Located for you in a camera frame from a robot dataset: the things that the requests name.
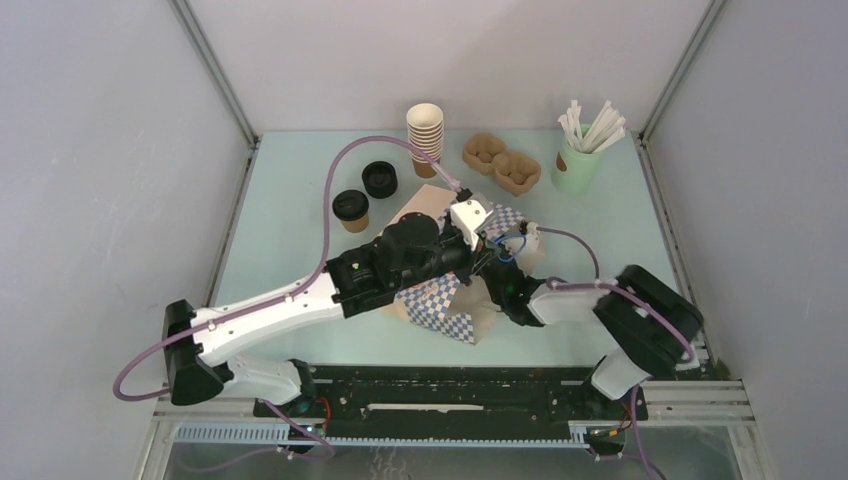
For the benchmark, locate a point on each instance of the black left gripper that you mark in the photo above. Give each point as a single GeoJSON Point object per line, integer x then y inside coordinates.
{"type": "Point", "coordinates": [468, 256]}

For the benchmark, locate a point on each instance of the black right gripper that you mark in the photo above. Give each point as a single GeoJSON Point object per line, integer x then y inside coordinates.
{"type": "Point", "coordinates": [480, 273]}

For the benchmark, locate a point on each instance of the paper takeout bag blue handles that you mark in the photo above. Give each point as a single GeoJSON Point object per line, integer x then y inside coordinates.
{"type": "Point", "coordinates": [445, 305]}

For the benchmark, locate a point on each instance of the black cup lid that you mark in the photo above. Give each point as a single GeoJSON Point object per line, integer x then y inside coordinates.
{"type": "Point", "coordinates": [350, 203]}

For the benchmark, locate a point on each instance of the single brown paper cup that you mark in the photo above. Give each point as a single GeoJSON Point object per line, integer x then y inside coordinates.
{"type": "Point", "coordinates": [356, 225]}

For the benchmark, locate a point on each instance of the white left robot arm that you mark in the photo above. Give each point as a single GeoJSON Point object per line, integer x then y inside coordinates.
{"type": "Point", "coordinates": [410, 252]}

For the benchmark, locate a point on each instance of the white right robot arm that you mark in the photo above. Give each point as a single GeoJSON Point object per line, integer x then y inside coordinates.
{"type": "Point", "coordinates": [653, 327]}

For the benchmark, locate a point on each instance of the stack of black cup lids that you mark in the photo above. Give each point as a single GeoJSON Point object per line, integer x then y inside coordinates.
{"type": "Point", "coordinates": [380, 179]}

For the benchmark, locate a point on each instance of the brown pulp cup carrier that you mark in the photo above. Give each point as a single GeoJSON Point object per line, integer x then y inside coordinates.
{"type": "Point", "coordinates": [514, 171]}

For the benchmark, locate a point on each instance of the green straw holder cup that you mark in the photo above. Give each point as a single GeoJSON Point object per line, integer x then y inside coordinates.
{"type": "Point", "coordinates": [574, 170]}

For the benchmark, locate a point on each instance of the stack of brown paper cups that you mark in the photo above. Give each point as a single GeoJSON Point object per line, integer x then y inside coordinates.
{"type": "Point", "coordinates": [425, 128]}

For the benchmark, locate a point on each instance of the bundle of white wrapped straws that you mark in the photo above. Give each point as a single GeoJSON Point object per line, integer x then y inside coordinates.
{"type": "Point", "coordinates": [606, 129]}

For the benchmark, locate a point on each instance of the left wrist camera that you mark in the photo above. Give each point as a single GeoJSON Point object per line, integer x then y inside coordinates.
{"type": "Point", "coordinates": [469, 213]}

